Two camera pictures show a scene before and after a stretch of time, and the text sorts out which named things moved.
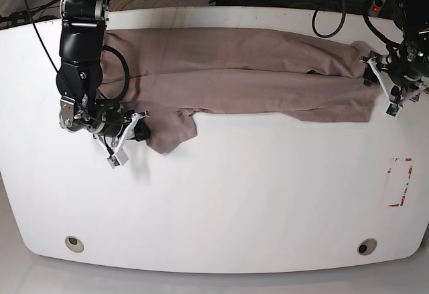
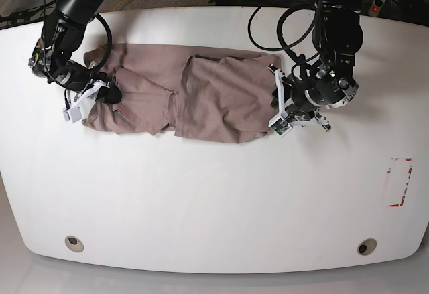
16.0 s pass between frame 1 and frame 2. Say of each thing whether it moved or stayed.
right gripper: moved
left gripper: moved
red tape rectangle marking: stayed
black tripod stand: stayed
